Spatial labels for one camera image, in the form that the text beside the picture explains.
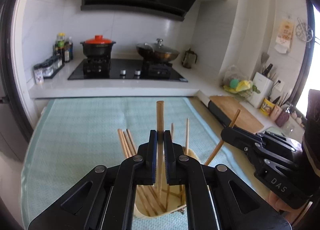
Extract white knife holder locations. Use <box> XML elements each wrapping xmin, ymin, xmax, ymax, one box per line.
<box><xmin>250</xmin><ymin>72</ymin><xmax>274</xmax><ymax>108</ymax></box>

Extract wooden cutting board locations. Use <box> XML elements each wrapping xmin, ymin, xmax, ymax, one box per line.
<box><xmin>209</xmin><ymin>96</ymin><xmax>264</xmax><ymax>132</ymax></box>

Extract person's right hand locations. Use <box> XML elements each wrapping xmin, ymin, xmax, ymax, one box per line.
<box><xmin>266</xmin><ymin>190</ymin><xmax>299</xmax><ymax>213</ymax></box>

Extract black pot with orange lid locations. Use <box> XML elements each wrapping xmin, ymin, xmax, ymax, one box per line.
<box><xmin>80</xmin><ymin>35</ymin><xmax>117</xmax><ymax>58</ymax></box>

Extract pink cup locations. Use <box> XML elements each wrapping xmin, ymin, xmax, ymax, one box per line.
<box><xmin>270</xmin><ymin>105</ymin><xmax>283</xmax><ymax>121</ymax></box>

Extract cream ribbed plastic box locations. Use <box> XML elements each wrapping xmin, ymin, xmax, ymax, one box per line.
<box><xmin>134</xmin><ymin>146</ymin><xmax>200</xmax><ymax>218</ymax></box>

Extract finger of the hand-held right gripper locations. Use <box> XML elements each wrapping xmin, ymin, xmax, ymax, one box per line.
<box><xmin>220</xmin><ymin>129</ymin><xmax>299</xmax><ymax>170</ymax></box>
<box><xmin>226</xmin><ymin>126</ymin><xmax>303</xmax><ymax>153</ymax></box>

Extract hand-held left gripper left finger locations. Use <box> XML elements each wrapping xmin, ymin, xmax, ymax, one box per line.
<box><xmin>27</xmin><ymin>129</ymin><xmax>158</xmax><ymax>230</ymax></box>

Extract clear glass cup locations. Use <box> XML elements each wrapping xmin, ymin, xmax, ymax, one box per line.
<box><xmin>284</xmin><ymin>117</ymin><xmax>295</xmax><ymax>135</ymax></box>

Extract plastic bag of sponges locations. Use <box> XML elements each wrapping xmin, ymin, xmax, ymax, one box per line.
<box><xmin>222</xmin><ymin>65</ymin><xmax>260</xmax><ymax>100</ymax></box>

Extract black gas hob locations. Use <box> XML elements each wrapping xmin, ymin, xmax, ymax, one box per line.
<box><xmin>67</xmin><ymin>58</ymin><xmax>188</xmax><ymax>82</ymax></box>

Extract grey spatula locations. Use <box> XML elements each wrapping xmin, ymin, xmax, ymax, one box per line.
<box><xmin>261</xmin><ymin>52</ymin><xmax>270</xmax><ymax>70</ymax></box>

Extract set of wooden chopsticks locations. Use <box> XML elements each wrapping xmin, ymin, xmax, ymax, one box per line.
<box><xmin>117</xmin><ymin>118</ymin><xmax>190</xmax><ymax>218</ymax></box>

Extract black tray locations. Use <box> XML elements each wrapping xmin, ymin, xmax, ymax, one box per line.
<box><xmin>208</xmin><ymin>100</ymin><xmax>232</xmax><ymax>127</ymax></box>

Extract black handled knives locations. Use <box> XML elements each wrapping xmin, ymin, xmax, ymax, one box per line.
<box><xmin>260</xmin><ymin>64</ymin><xmax>273</xmax><ymax>79</ymax></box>

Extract green label sauce bottle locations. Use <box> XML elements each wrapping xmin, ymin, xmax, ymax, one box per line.
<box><xmin>55</xmin><ymin>32</ymin><xmax>66</xmax><ymax>57</ymax></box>

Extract single wooden chopstick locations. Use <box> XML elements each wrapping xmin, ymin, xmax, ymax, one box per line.
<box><xmin>156</xmin><ymin>100</ymin><xmax>165</xmax><ymax>197</ymax></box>
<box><xmin>204</xmin><ymin>109</ymin><xmax>241</xmax><ymax>166</ymax></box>

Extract rack of spice jars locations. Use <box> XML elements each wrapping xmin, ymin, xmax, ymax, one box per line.
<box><xmin>34</xmin><ymin>55</ymin><xmax>64</xmax><ymax>85</ymax></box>

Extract yellow can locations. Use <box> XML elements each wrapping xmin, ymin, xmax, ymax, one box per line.
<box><xmin>260</xmin><ymin>97</ymin><xmax>275</xmax><ymax>116</ymax></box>

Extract person's right forearm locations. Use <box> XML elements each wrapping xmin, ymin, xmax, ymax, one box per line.
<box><xmin>301</xmin><ymin>89</ymin><xmax>320</xmax><ymax>195</ymax></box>

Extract hanging metal trivet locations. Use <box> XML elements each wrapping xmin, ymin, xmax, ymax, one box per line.
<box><xmin>296</xmin><ymin>17</ymin><xmax>314</xmax><ymax>42</ymax></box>

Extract light blue towel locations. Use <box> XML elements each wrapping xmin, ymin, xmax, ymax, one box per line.
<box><xmin>20</xmin><ymin>97</ymin><xmax>270</xmax><ymax>230</ymax></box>

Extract purple soap bottle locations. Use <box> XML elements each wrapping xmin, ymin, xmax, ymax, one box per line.
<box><xmin>276</xmin><ymin>109</ymin><xmax>290</xmax><ymax>127</ymax></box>

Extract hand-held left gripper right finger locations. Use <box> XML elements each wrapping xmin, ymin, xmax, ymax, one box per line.
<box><xmin>163</xmin><ymin>130</ymin><xmax>287</xmax><ymax>230</ymax></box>

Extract wok with glass lid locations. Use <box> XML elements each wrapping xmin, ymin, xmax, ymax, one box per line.
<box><xmin>136</xmin><ymin>38</ymin><xmax>180</xmax><ymax>62</ymax></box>

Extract black door frame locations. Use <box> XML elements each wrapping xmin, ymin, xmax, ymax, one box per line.
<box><xmin>0</xmin><ymin>0</ymin><xmax>33</xmax><ymax>150</ymax></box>

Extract window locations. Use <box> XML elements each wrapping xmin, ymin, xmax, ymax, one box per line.
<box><xmin>294</xmin><ymin>0</ymin><xmax>320</xmax><ymax>110</ymax></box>

